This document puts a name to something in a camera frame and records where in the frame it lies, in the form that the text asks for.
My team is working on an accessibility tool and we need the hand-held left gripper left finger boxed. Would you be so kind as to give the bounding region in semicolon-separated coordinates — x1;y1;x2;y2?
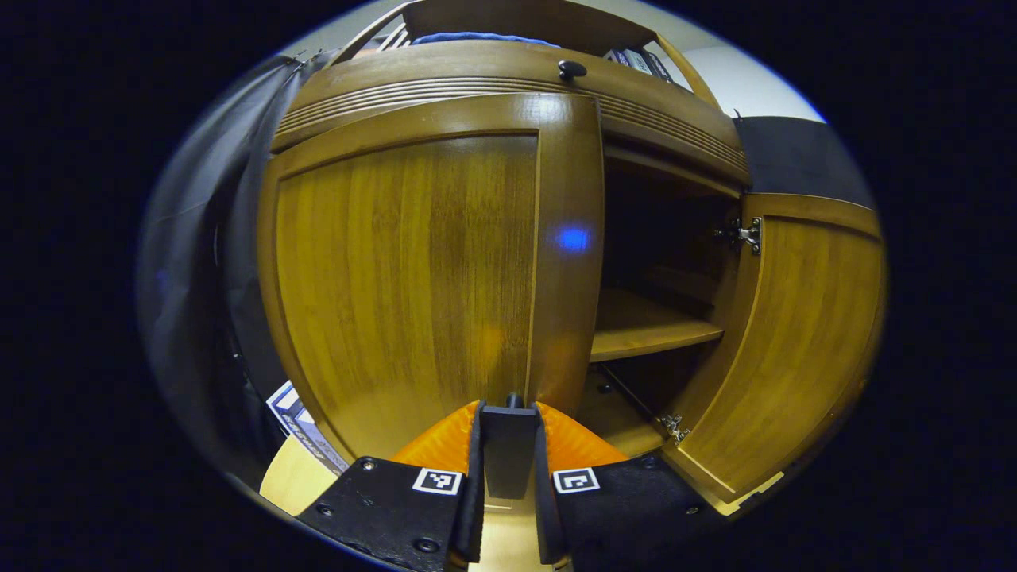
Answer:
296;399;487;572

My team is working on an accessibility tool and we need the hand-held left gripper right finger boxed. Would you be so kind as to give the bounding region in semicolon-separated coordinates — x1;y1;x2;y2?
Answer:
531;400;720;566

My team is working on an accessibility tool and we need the black door handle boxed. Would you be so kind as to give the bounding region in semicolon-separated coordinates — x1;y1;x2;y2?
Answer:
479;393;543;501

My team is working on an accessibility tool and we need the wooden shoe cabinet door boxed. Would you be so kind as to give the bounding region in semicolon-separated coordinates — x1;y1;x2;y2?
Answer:
659;192;887;517
256;91;606;466

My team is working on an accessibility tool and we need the wooden shoe cabinet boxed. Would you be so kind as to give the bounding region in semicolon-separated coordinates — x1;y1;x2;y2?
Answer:
270;0;752;462

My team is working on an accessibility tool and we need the wooden inner shelf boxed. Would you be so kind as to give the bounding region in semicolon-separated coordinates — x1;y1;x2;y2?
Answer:
590;288;725;364

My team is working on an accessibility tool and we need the black backdrop cloth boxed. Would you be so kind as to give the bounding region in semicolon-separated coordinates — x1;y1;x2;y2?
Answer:
135;56;875;477

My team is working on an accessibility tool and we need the wooden drawer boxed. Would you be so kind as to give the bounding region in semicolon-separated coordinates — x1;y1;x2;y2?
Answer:
274;40;752;187

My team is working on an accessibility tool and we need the blue towel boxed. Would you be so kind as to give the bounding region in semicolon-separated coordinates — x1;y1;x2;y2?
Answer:
409;30;561;48

